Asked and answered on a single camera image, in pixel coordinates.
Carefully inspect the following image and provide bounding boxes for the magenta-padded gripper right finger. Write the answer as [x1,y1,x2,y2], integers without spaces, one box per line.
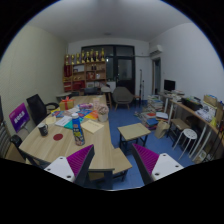
[131,143,184,186]

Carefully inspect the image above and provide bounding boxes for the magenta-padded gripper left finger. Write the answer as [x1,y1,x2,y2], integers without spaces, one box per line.
[44,144,96,188]

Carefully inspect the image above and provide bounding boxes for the blue white-capped drink bottle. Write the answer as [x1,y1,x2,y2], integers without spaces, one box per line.
[71,112,86,147]

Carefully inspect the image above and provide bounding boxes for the brown paper bag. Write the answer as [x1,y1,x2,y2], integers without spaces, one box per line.
[153,119,171,140]

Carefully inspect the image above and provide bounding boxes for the white round stool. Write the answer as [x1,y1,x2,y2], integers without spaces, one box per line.
[177,128,198,160]

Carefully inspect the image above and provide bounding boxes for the black mug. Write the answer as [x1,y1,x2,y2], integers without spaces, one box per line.
[37,122,50,137]

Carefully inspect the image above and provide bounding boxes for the teal book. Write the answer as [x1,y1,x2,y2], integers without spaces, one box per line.
[63,118,75,130]

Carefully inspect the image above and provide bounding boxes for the square wooden stool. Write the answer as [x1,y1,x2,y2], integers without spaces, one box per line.
[168,118,191,144]

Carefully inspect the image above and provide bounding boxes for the wooden bench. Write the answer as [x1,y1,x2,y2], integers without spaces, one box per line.
[111,146,133,181]

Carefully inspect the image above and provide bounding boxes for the white paper booklet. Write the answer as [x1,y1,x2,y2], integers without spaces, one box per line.
[54,115,73,128]

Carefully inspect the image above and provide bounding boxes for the small wooden side table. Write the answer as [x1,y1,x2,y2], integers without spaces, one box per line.
[117,122,152,154]

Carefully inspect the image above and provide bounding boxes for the tan notebook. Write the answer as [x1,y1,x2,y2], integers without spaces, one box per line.
[44,115,57,125]

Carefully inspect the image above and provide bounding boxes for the black mesh chair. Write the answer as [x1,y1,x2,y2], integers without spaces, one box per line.
[0,121,51,169]

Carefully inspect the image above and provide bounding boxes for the tan paper envelope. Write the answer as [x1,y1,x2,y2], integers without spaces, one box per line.
[80,119,105,134]

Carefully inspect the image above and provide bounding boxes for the blue printed magazine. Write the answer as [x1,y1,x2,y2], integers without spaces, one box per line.
[77,108,93,118]
[51,109,66,118]

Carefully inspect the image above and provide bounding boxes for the pile of books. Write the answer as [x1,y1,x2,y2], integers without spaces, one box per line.
[138,94,169,129]

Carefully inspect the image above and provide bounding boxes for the orange book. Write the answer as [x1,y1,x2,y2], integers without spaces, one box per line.
[83,110,99,121]

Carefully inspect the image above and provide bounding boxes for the long cluttered wooden desk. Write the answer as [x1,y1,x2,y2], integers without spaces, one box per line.
[159,91,224,161]

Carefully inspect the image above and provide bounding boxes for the yellow gift box, red ribbon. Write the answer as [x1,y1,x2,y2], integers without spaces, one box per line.
[58,96,75,111]

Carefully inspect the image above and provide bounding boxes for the black office chair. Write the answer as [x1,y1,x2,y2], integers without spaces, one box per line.
[26,93,60,126]

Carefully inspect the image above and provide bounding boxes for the purple sign board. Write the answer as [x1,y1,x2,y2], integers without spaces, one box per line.
[8,102,30,134]

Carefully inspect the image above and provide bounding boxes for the pink snack packet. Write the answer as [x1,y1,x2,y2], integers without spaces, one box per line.
[78,102,94,110]

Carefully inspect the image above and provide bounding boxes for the pink flowers in white pot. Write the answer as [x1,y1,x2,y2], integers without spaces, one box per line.
[96,103,110,123]

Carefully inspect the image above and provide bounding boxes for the small white folding table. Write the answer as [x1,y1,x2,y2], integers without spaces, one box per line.
[55,91,73,101]

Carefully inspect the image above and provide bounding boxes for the black computer monitor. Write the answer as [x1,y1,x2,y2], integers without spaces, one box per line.
[163,79,177,93]

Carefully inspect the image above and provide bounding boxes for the grey armchair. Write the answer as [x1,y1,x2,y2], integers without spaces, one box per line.
[111,86,135,112]

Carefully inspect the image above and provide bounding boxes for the black tripod stand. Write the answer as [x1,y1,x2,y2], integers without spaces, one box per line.
[138,68,145,101]

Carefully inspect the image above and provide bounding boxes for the wooden shelf unit with trophies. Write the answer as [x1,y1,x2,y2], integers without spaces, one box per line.
[62,48,108,94]

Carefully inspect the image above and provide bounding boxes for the dark glass door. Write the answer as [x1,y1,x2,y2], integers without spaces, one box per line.
[81,44,136,95]

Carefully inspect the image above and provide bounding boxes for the white wall air conditioner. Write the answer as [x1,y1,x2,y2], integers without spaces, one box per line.
[148,44,164,58]

